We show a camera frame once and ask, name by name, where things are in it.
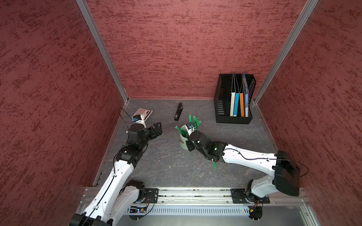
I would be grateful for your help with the black mesh file organizer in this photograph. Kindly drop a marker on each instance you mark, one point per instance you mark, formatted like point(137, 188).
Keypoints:
point(222, 99)

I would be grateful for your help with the right aluminium corner post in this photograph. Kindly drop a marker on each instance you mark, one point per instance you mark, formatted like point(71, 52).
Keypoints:
point(293, 35)

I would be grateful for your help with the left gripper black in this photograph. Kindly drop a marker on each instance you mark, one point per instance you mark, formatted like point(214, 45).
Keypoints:
point(158, 129)

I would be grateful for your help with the light blue folder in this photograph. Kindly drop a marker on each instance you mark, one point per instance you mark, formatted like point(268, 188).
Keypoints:
point(246, 95)

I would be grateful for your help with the blue spine folder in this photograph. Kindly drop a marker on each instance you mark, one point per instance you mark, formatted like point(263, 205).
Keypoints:
point(236, 102)

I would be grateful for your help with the aluminium corner post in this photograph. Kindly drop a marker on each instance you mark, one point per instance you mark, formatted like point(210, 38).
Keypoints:
point(293, 35)
point(84, 8)

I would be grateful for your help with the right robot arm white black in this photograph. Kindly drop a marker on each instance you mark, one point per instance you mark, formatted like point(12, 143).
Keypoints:
point(282, 172)

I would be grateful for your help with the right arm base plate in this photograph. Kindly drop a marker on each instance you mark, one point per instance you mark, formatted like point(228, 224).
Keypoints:
point(240, 196)

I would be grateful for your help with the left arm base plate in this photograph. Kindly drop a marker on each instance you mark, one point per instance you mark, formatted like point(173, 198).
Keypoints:
point(151, 195)

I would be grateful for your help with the pale green storage cup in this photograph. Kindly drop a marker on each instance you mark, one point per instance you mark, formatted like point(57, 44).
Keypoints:
point(184, 139)

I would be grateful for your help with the orange spine folder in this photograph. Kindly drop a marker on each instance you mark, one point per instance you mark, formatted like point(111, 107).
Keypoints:
point(241, 101)

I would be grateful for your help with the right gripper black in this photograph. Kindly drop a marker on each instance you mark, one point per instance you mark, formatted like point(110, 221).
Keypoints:
point(189, 143)

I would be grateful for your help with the aluminium mounting rail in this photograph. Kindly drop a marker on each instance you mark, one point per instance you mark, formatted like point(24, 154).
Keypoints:
point(220, 196)

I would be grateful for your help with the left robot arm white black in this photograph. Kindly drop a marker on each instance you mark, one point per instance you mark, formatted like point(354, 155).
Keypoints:
point(117, 194)

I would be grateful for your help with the left aluminium corner post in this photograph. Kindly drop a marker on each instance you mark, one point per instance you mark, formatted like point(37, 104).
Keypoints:
point(84, 8)

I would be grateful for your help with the black stapler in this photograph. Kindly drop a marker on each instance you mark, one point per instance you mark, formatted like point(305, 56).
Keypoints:
point(178, 112)

